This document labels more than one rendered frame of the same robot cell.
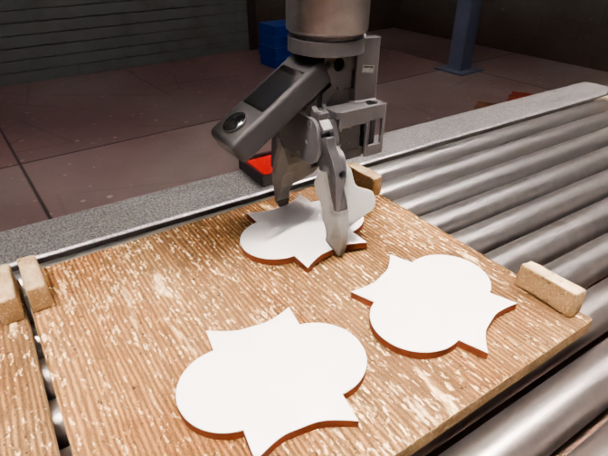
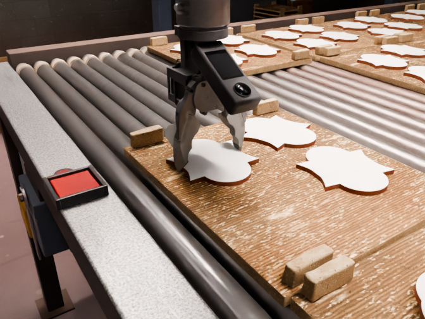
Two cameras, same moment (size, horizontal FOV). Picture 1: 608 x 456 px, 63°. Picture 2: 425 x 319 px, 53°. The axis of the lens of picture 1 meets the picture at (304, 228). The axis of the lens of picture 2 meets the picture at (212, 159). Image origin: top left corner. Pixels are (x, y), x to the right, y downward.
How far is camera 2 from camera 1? 0.75 m
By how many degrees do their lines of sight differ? 76
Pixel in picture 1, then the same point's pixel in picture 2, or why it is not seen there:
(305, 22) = (226, 17)
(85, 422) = (402, 221)
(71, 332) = (343, 243)
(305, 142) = not seen: hidden behind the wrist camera
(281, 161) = (192, 126)
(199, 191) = (102, 230)
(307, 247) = (238, 157)
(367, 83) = not seen: hidden behind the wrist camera
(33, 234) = not seen: outside the picture
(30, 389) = (396, 247)
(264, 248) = (239, 171)
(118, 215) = (143, 280)
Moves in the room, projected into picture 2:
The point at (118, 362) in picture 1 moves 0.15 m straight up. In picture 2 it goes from (358, 218) to (379, 108)
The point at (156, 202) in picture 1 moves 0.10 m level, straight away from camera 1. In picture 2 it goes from (119, 257) to (30, 276)
